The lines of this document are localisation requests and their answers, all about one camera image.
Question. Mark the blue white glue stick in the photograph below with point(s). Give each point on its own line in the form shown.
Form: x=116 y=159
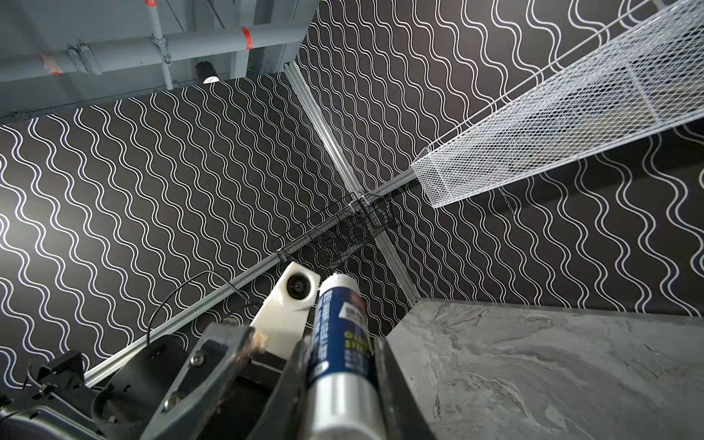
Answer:
x=342 y=398

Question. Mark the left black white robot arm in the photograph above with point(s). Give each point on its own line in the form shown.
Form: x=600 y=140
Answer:
x=56 y=402

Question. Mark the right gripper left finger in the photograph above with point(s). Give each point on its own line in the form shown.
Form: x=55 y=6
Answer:
x=283 y=414

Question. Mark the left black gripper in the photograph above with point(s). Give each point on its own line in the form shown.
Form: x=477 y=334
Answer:
x=221 y=390

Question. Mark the white wire mesh basket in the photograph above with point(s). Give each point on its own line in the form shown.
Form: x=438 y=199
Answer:
x=620 y=85

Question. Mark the black wire basket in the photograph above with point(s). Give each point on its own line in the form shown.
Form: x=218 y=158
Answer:
x=330 y=236

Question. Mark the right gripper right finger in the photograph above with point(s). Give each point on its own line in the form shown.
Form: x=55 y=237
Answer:
x=402 y=416

